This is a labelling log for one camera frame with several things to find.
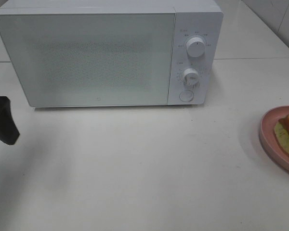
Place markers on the white microwave oven body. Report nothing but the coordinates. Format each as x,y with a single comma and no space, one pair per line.
192,17

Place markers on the pink round plate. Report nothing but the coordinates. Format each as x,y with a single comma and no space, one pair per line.
268,138

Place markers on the upper white power knob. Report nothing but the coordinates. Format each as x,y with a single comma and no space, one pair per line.
195,46

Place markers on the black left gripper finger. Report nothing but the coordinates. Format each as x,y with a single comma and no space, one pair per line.
9,133

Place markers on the round white door button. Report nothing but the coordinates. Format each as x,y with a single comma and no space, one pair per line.
186,96

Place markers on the white timer knob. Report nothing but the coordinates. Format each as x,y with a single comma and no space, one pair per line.
190,77

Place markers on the white microwave door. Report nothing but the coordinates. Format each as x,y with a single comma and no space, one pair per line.
90,60

